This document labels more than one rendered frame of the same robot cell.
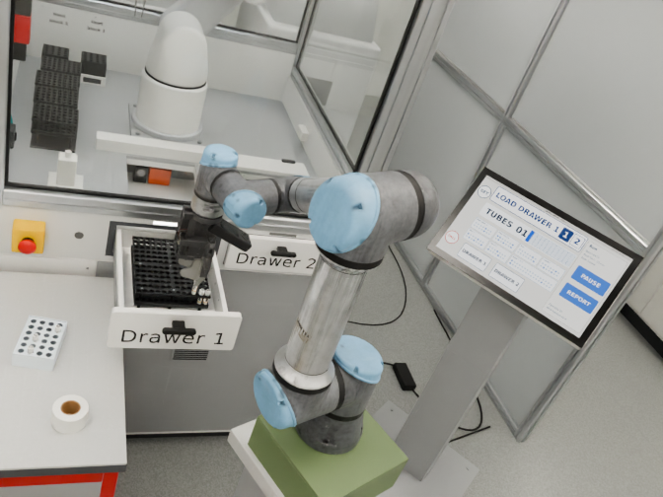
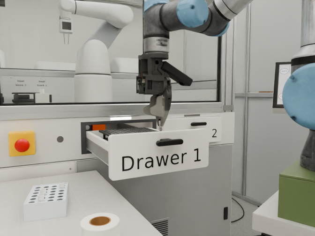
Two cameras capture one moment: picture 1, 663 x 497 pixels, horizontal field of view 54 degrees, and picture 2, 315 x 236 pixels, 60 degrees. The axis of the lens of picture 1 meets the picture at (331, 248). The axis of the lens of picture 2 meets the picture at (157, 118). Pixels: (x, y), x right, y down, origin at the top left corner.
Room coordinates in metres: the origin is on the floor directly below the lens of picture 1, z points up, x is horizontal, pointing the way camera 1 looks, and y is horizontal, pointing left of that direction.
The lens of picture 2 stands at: (0.39, 0.27, 1.03)
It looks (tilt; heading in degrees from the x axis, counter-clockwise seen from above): 5 degrees down; 1
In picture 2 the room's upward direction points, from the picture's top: straight up
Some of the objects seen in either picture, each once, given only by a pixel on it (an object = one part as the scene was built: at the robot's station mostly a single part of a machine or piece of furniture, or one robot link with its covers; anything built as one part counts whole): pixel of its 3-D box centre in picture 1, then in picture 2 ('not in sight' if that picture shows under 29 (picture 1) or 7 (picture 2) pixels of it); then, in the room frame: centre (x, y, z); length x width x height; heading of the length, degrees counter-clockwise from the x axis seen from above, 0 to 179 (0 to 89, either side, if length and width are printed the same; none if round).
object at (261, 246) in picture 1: (277, 254); (193, 130); (1.53, 0.14, 0.87); 0.29 x 0.02 x 0.11; 118
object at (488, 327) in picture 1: (454, 383); not in sight; (1.71, -0.55, 0.51); 0.50 x 0.45 x 1.02; 155
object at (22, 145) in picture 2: (27, 246); (22, 144); (1.19, 0.69, 0.88); 0.04 x 0.03 x 0.04; 118
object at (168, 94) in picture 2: (205, 259); (165, 95); (1.19, 0.26, 1.02); 0.05 x 0.02 x 0.09; 28
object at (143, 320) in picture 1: (175, 329); (162, 152); (1.10, 0.27, 0.87); 0.29 x 0.02 x 0.11; 118
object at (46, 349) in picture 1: (40, 342); (48, 199); (1.01, 0.54, 0.78); 0.12 x 0.08 x 0.04; 16
